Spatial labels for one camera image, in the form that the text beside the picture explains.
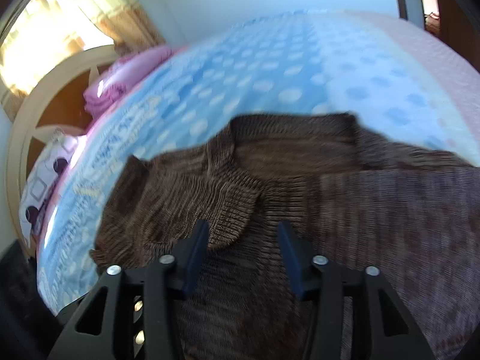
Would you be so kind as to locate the pink pillow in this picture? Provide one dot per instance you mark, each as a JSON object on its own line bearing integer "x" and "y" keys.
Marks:
{"x": 112, "y": 82}

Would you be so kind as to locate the brown knit sweater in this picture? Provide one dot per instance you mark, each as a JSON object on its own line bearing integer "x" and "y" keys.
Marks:
{"x": 262, "y": 180}

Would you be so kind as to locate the cream wooden headboard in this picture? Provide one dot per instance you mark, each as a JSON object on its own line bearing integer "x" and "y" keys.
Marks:
{"x": 22, "y": 127}

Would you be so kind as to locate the white patterned pillow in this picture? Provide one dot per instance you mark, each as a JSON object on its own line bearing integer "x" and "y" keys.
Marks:
{"x": 45, "y": 180}

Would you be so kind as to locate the blue dotted bed sheet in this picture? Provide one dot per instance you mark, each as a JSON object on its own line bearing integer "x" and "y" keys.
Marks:
{"x": 262, "y": 75}

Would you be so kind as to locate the brown wooden door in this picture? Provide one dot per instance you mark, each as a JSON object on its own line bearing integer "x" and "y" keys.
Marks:
{"x": 453, "y": 15}

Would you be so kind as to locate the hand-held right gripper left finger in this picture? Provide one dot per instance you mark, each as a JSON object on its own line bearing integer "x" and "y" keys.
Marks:
{"x": 197, "y": 257}

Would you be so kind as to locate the yellow curtain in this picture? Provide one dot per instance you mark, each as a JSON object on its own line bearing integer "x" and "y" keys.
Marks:
{"x": 112, "y": 15}

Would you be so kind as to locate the pink patterned blanket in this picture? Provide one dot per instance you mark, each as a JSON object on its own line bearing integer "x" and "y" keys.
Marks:
{"x": 431, "y": 56}

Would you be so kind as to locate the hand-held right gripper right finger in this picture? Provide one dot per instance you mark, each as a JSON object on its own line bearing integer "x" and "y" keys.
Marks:
{"x": 289, "y": 260}

